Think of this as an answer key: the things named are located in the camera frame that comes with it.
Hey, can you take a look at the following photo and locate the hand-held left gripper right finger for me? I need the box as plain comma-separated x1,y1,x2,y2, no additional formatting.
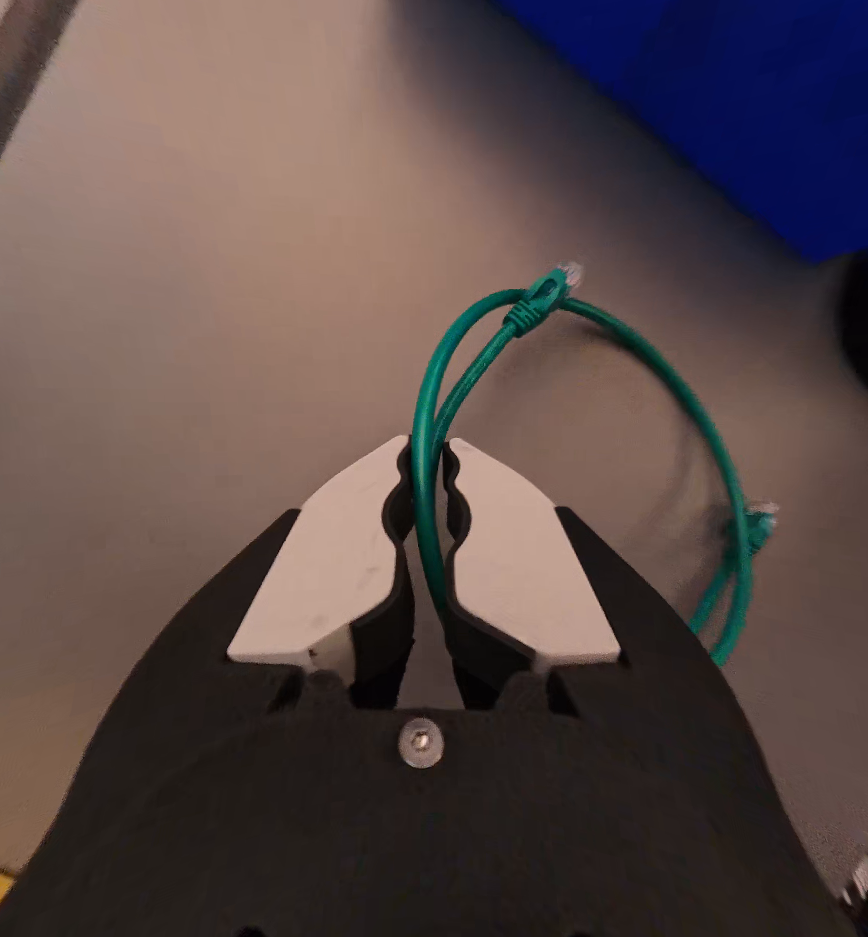
441,437,622,711

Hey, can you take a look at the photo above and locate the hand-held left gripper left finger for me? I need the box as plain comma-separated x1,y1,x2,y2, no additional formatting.
227,435,416,710

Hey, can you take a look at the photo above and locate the green ethernet cable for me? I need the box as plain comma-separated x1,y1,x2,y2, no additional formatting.
411,262,779,667

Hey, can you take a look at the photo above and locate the blue plastic bin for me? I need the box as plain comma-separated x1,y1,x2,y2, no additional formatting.
493,0,868,265

